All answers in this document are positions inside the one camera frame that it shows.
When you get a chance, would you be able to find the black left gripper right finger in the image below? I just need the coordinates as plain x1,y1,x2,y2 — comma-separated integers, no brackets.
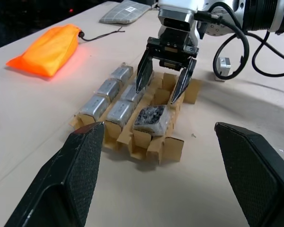
214,122,284,227

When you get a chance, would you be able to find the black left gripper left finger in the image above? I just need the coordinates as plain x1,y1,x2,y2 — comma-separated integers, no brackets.
4,121,105,227

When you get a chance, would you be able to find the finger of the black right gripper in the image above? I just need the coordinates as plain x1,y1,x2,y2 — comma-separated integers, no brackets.
170,57,197,105
135,48,155,94

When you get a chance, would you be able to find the cardboard divider tray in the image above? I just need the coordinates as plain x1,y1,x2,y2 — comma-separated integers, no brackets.
70,62,203,165

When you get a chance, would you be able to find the grey checked fabric pouch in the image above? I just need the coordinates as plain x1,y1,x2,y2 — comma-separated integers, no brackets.
99,0,158,25

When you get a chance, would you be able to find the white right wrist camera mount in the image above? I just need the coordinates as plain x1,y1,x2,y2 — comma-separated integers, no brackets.
157,0,202,41

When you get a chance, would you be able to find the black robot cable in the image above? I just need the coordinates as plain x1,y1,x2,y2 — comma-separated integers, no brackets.
245,29,284,78
193,4,249,80

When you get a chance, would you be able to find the small silver metal bracket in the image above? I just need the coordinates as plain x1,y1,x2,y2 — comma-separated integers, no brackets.
219,56,233,82

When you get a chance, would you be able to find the dark bubble-wrapped camera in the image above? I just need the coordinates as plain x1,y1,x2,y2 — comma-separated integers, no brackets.
133,105,170,137

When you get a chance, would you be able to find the orange drawstring pouch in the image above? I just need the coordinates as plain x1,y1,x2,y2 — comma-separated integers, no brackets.
6,23,126,78

